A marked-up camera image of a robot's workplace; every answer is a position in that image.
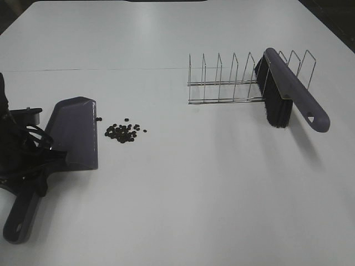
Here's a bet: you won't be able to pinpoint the pile of coffee beans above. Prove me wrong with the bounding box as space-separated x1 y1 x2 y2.
104 117 148 144

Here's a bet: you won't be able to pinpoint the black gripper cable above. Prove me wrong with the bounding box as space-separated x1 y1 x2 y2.
23 124 56 156

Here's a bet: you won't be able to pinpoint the chrome wire dish rack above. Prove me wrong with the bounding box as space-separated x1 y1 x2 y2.
186 50 317 105

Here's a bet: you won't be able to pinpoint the purple hand brush black bristles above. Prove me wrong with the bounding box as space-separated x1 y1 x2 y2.
255 48 331 133

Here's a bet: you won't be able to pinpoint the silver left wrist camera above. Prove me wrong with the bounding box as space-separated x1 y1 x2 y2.
10 108 43 126

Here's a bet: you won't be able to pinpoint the purple plastic dustpan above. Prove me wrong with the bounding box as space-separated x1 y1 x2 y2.
1 96 98 244

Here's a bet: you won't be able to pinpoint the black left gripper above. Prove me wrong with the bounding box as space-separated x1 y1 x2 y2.
0 109 67 197

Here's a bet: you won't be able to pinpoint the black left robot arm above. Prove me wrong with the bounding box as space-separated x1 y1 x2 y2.
1 75 67 196

